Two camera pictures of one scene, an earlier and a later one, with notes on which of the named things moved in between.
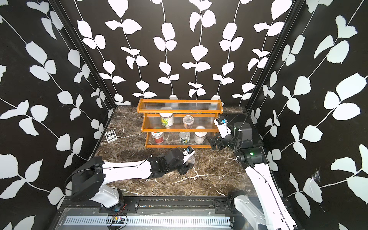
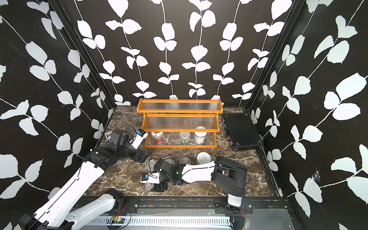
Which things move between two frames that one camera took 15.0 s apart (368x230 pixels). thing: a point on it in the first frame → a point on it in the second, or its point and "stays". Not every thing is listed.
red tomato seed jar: (157, 136) stays
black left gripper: (185, 168) → (138, 156)
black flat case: (231, 119) stays
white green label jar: (167, 119) → (203, 157)
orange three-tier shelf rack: (179, 123) stays
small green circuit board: (117, 220) stays
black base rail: (169, 206) stays
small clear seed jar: (188, 120) → (149, 185)
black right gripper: (213, 142) → (159, 188)
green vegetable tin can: (184, 137) stays
